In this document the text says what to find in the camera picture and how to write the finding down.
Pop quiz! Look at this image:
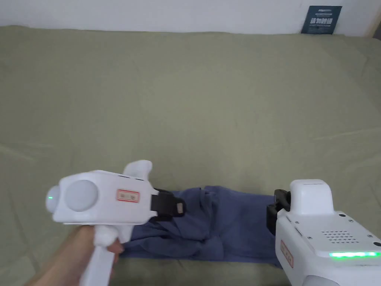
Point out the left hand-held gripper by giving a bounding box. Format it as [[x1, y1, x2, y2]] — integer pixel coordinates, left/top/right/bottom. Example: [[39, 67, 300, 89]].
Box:
[[45, 160, 187, 286]]

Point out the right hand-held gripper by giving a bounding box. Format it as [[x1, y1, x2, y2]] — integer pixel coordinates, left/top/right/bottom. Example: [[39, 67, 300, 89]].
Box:
[[266, 178, 381, 286]]

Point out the person's left hand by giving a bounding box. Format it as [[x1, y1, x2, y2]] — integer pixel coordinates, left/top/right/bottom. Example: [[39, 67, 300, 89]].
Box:
[[58, 226, 125, 286]]

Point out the dark blue shirt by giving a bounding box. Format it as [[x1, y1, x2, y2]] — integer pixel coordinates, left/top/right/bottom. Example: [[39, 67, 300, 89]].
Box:
[[120, 185, 284, 269]]

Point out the bed with pale green sheet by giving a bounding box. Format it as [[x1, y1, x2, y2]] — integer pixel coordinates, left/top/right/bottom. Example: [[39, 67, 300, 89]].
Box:
[[0, 25, 381, 286]]

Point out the person's left forearm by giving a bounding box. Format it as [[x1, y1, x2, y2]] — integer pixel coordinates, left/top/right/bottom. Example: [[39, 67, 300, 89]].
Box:
[[26, 253, 64, 286]]

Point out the dark blue printed card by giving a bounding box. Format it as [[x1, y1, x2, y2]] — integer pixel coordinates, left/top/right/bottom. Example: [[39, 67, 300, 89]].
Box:
[[300, 5, 343, 35]]

